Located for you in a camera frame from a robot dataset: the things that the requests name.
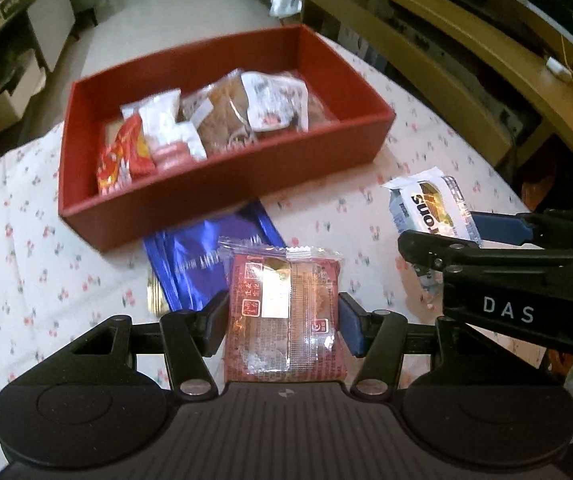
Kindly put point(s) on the clear cake packet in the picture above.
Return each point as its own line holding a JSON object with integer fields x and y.
{"x": 221, "y": 115}

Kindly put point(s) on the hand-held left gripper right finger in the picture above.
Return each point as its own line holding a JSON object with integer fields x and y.
{"x": 350, "y": 322}

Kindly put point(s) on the clear brown bread packet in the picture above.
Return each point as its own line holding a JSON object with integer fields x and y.
{"x": 276, "y": 100}

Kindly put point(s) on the white wafer packet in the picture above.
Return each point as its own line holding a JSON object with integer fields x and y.
{"x": 431, "y": 200}

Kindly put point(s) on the blue biscuit packet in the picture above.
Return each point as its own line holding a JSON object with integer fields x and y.
{"x": 191, "y": 260}

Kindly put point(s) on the clear plastic bag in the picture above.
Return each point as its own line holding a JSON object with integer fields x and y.
{"x": 286, "y": 2}

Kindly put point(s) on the pink sausage packet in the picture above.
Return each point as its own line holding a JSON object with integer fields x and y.
{"x": 176, "y": 152}

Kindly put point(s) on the red clear mooncake packet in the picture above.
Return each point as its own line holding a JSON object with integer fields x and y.
{"x": 281, "y": 320}

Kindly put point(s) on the red orange snack packet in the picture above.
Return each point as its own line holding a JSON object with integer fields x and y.
{"x": 124, "y": 152}

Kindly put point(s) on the white charger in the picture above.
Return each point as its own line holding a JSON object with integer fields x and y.
{"x": 557, "y": 66}

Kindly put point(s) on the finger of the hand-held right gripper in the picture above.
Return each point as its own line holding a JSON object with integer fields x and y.
{"x": 496, "y": 227}
{"x": 466, "y": 255}

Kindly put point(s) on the red cardboard box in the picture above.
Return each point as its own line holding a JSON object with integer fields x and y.
{"x": 246, "y": 180}

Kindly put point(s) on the wooden tv stand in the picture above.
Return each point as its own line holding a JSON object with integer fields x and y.
{"x": 466, "y": 45}

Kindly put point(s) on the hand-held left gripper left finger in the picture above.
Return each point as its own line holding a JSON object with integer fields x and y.
{"x": 216, "y": 320}

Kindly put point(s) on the white snack packet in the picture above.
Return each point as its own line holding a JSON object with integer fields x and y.
{"x": 159, "y": 112}

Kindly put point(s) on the white storage box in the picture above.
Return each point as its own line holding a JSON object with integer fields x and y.
{"x": 11, "y": 95}

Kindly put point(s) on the floral tablecloth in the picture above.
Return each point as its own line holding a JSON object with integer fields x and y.
{"x": 41, "y": 240}

